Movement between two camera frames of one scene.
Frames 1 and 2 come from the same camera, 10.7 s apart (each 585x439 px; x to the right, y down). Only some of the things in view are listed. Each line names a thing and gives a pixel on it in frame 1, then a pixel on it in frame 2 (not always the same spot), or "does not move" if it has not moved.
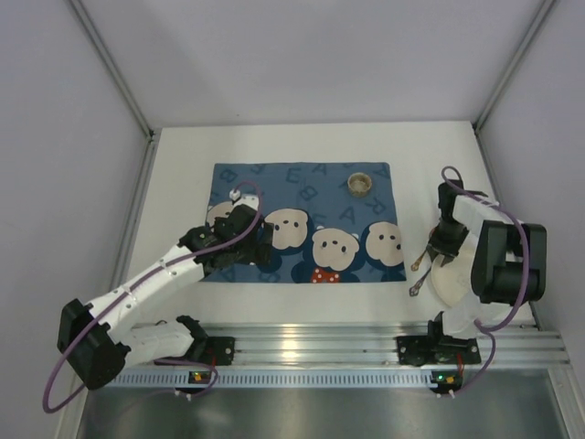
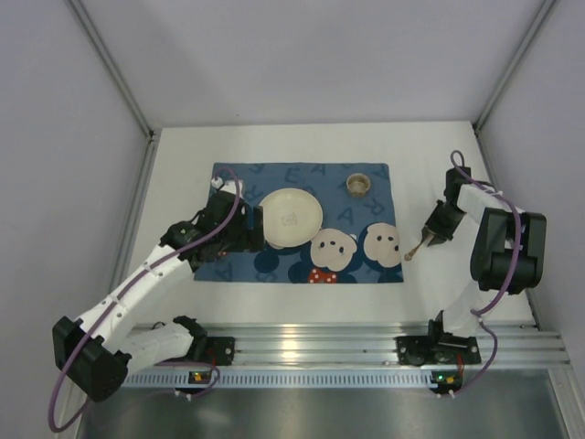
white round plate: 452,282 -> 292,218
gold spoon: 415,266 -> 409,256
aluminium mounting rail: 368,345 does not move
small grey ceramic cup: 359,184 does not move
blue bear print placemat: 333,221 does not move
